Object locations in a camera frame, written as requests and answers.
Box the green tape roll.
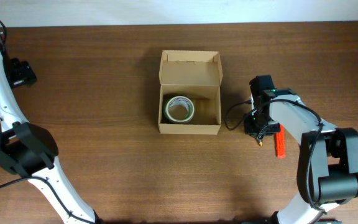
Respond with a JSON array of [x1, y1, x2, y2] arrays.
[[163, 96, 196, 124]]

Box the yellow black correction tape dispenser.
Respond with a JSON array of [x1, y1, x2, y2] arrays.
[[254, 134, 264, 147]]

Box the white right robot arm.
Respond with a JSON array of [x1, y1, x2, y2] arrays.
[[244, 75, 358, 223]]

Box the orange utility knife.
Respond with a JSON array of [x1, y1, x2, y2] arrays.
[[274, 125, 286, 159]]

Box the cardboard box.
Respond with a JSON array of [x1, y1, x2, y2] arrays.
[[158, 50, 223, 135]]

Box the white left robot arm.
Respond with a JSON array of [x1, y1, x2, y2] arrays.
[[0, 20, 101, 223]]

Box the white masking tape roll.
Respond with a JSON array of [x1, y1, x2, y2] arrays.
[[164, 95, 195, 124]]

